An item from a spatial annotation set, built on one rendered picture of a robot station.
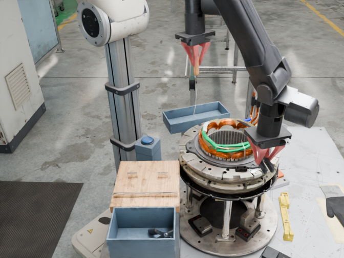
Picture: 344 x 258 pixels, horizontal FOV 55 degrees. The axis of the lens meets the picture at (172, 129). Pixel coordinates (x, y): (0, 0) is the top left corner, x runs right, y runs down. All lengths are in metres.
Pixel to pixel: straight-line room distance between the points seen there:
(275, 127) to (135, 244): 0.44
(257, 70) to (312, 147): 1.02
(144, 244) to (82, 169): 2.02
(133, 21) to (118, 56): 0.14
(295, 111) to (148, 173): 0.47
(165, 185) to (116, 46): 0.53
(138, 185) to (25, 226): 1.60
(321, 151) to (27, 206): 1.97
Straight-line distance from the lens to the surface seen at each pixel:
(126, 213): 0.94
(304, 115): 0.77
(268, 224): 1.25
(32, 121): 3.57
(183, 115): 1.36
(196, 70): 1.02
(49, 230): 2.41
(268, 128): 0.83
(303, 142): 1.73
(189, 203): 1.24
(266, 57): 0.71
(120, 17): 1.15
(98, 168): 2.80
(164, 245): 0.86
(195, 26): 0.96
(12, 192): 2.81
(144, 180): 0.99
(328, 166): 1.61
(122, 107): 1.31
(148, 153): 1.19
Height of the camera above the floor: 1.72
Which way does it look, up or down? 33 degrees down
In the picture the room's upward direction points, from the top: 2 degrees counter-clockwise
